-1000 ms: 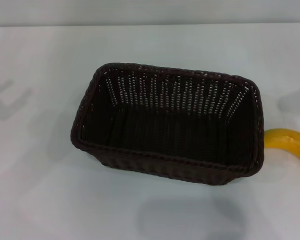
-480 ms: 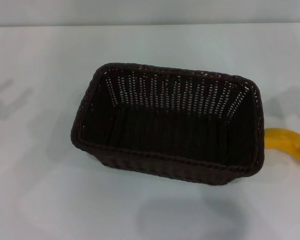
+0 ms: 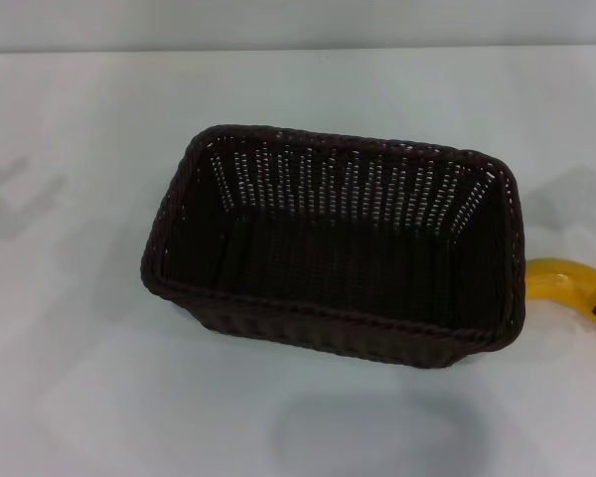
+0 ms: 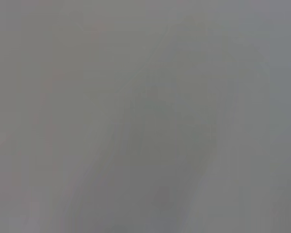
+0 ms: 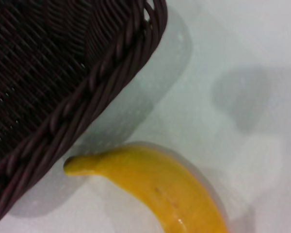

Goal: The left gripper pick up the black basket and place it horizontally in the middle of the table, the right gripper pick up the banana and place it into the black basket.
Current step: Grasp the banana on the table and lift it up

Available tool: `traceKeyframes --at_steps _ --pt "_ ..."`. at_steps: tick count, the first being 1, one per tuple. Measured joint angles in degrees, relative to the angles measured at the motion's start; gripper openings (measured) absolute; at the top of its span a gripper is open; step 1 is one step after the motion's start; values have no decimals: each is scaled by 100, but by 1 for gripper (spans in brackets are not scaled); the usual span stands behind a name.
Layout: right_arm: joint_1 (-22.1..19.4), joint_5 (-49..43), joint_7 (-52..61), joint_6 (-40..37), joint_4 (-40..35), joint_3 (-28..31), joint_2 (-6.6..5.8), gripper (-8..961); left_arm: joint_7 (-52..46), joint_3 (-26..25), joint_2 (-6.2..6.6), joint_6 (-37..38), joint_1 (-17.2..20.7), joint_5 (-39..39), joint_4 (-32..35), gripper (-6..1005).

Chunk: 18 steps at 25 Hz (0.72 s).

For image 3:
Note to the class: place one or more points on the black woven plastic basket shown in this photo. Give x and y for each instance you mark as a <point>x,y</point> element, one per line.
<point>338,263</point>

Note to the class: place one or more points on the yellow banana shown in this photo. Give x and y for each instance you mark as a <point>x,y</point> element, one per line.
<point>551,283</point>

